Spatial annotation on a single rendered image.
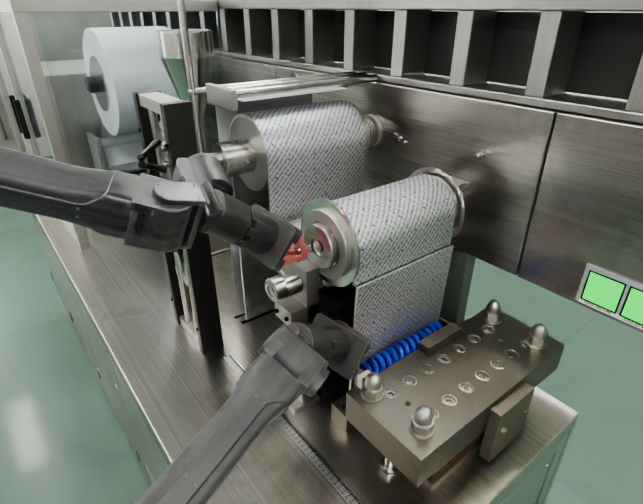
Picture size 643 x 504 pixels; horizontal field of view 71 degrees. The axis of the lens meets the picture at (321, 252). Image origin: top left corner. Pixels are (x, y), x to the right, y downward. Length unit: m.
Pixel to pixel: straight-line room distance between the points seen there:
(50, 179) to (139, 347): 0.64
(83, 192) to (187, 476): 0.31
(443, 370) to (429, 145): 0.44
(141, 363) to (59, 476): 1.15
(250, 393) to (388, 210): 0.37
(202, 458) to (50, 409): 2.02
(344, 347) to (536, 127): 0.47
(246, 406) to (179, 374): 0.55
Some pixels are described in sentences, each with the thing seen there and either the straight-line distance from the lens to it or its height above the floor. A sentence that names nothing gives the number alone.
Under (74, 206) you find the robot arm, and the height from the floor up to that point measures 1.39.
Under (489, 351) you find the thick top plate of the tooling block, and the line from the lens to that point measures 0.90.
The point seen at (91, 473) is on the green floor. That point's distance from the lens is 2.13.
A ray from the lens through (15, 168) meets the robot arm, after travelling 0.57.
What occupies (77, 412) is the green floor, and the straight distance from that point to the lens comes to 2.39.
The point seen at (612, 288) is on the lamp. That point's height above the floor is 1.20.
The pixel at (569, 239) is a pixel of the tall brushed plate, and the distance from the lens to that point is 0.85.
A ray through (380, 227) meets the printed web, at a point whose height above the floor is 1.28.
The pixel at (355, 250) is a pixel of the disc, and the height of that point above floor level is 1.27.
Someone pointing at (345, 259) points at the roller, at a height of 1.25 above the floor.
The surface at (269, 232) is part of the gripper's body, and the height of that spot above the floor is 1.31.
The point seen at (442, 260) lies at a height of 1.18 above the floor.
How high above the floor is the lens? 1.58
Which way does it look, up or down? 29 degrees down
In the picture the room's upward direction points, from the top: straight up
